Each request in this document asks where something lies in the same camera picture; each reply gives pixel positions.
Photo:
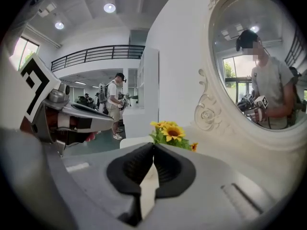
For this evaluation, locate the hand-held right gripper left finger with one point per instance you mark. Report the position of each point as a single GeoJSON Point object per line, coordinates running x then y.
{"type": "Point", "coordinates": [120, 176]}

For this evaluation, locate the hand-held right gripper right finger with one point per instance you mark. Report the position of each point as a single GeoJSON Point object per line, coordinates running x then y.
{"type": "Point", "coordinates": [182, 174]}

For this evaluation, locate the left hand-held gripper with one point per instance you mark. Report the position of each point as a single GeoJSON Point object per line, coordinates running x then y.
{"type": "Point", "coordinates": [36, 85]}

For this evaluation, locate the white vanity table with mirror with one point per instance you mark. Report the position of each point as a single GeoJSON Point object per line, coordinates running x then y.
{"type": "Point", "coordinates": [216, 157]}

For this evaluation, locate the person's left forearm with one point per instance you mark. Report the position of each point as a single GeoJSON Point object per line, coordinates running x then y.
{"type": "Point", "coordinates": [25, 127]}

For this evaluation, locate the person's left hand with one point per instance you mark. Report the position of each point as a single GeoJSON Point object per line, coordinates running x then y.
{"type": "Point", "coordinates": [91, 136]}

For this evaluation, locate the sunflower bouquet in pot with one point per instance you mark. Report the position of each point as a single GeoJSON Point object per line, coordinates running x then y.
{"type": "Point", "coordinates": [172, 133]}

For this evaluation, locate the black balcony railing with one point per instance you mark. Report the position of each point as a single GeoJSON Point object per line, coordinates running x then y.
{"type": "Point", "coordinates": [100, 54]}

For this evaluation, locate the white shelf unit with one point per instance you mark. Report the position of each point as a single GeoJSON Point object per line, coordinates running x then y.
{"type": "Point", "coordinates": [148, 80]}

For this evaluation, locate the round ceiling lamp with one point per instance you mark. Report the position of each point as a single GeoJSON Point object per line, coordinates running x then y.
{"type": "Point", "coordinates": [109, 8]}
{"type": "Point", "coordinates": [59, 25]}

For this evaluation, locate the white curved backdrop panel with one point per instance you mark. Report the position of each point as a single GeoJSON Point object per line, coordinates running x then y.
{"type": "Point", "coordinates": [177, 56]}

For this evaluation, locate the left hand-held gripper camera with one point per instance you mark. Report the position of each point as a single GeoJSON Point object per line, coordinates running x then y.
{"type": "Point", "coordinates": [60, 92]}

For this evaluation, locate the oval mirror white carved frame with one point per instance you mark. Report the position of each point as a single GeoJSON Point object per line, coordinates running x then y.
{"type": "Point", "coordinates": [239, 56]}

